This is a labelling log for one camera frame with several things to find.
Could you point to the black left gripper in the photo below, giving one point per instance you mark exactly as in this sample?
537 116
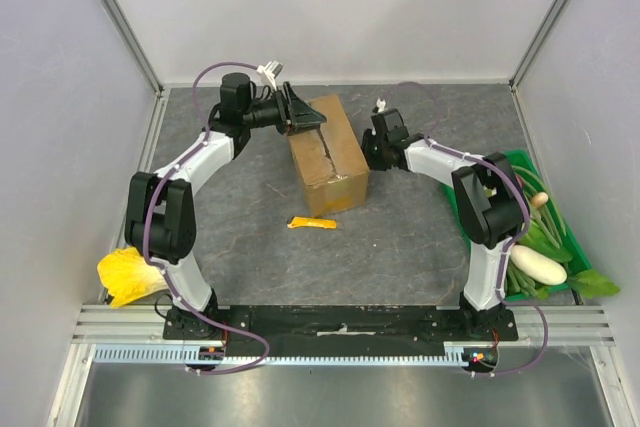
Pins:
301 117

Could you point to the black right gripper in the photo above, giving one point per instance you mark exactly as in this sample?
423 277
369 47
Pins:
370 156

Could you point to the brown cardboard express box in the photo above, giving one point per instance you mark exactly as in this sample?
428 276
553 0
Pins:
331 165

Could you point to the yellow utility knife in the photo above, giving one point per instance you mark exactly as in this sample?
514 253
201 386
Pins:
307 222

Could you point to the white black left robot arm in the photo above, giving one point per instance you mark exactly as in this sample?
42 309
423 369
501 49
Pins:
160 219

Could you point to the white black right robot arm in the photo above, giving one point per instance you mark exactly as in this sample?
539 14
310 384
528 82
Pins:
491 207

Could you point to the green plastic vegetable tray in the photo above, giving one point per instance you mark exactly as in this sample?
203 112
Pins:
550 215

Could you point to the brown mushroom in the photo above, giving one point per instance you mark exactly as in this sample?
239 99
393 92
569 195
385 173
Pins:
539 199

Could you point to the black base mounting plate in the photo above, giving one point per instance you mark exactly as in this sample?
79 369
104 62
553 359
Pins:
428 322

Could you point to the yellow napa cabbage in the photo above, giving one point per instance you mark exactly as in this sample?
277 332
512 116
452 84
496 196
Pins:
127 277

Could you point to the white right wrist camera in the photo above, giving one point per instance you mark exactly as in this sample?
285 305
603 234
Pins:
380 106

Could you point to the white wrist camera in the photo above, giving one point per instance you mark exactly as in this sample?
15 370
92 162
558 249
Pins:
269 72
380 106

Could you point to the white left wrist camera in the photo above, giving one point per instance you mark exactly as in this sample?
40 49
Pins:
269 72

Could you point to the aluminium frame rail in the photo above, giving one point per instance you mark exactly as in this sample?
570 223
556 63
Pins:
519 325

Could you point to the slotted cable duct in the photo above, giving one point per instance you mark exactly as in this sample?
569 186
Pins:
202 356

